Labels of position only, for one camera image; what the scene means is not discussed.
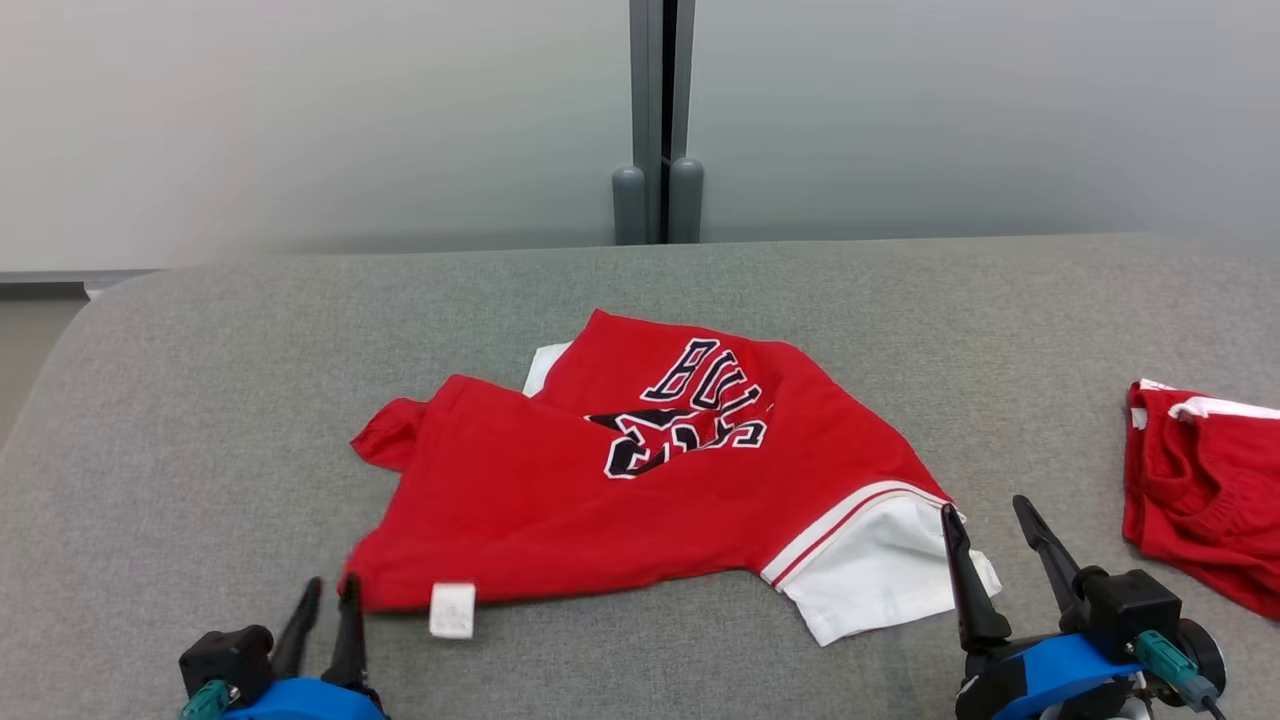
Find blue right camera mount plate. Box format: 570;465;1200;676
965;632;1151;720

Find blue left camera mount plate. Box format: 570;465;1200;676
215;677;389;720

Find teal camera cable connector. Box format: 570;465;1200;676
1135;630;1221;713
180;680;242;720

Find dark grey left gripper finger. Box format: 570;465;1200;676
270;576;325;681
321;572;370;691

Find grey wall baseboard rail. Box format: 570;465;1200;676
0;269;161;302

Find teal right camera cable connector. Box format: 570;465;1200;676
1135;630;1221;713

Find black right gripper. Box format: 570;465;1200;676
939;494;1086;720

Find teal left camera cable connector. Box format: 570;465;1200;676
180;680;242;720

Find red shorts with white panels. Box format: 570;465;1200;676
1122;378;1280;621

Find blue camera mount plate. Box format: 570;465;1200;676
215;677;389;720
965;632;1151;720

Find red Bulls t-shirt white sleeves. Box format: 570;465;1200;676
340;308;1003;648

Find grey metal frame post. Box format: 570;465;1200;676
612;0;705;246

